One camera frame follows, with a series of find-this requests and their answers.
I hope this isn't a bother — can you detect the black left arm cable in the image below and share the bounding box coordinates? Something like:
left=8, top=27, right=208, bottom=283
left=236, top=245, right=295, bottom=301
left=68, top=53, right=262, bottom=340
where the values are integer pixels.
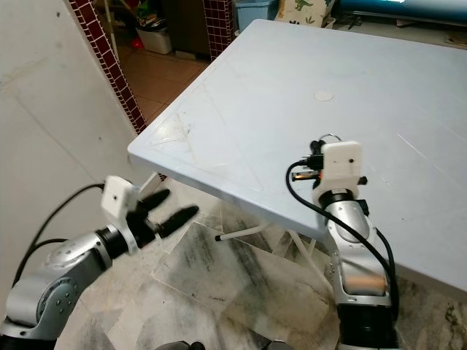
left=13, top=182, right=107, bottom=287

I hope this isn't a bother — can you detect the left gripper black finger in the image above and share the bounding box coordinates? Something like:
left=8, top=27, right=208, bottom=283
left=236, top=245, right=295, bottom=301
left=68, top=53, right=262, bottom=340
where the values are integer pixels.
left=137, top=190, right=171, bottom=218
left=155, top=205, right=200, bottom=238

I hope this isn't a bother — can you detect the dark brown cabinet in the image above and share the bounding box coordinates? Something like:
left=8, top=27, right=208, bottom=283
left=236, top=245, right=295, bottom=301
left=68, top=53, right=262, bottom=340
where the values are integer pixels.
left=163, top=0, right=209, bottom=60

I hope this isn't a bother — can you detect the white plastic basket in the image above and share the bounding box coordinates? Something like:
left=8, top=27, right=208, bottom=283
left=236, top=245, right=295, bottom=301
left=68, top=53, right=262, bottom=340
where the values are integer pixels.
left=136, top=18, right=173, bottom=56

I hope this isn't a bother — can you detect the red tiled pillar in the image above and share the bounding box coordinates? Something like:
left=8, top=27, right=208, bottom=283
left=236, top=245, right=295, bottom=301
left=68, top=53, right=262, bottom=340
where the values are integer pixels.
left=68, top=0, right=148, bottom=136
left=202, top=0, right=236, bottom=63

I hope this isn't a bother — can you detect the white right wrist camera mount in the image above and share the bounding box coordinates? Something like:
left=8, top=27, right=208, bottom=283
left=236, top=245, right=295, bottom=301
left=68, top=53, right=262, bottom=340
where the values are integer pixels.
left=317, top=141, right=366, bottom=193

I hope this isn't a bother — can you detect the white metal table leg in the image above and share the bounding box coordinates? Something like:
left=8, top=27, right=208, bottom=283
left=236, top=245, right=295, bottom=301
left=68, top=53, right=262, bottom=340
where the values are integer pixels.
left=215, top=222, right=287, bottom=242
left=292, top=227, right=338, bottom=289

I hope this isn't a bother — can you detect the blue plastic bin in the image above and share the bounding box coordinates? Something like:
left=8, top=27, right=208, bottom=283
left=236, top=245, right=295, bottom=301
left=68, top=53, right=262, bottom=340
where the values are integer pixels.
left=234, top=0, right=280, bottom=32

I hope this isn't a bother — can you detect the dark blue couch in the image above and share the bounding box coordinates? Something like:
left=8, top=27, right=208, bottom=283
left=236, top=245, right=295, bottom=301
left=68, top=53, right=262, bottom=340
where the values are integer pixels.
left=334, top=0, right=467, bottom=23

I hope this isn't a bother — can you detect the light blue plastic table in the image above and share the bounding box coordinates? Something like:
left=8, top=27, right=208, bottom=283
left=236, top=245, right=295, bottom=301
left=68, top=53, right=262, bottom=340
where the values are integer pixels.
left=128, top=20, right=467, bottom=294

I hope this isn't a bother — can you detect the dinosaur print cushion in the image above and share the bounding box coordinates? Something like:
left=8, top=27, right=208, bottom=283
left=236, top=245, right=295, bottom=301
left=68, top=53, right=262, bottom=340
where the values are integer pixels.
left=277, top=0, right=336, bottom=28

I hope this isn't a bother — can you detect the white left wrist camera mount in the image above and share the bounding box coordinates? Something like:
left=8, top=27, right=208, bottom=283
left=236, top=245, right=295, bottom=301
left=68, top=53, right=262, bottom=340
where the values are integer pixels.
left=103, top=175, right=145, bottom=252

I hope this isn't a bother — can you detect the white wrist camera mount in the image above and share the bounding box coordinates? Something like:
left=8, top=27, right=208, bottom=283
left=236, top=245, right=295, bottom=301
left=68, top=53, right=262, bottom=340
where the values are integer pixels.
left=317, top=141, right=366, bottom=193
left=103, top=175, right=145, bottom=252

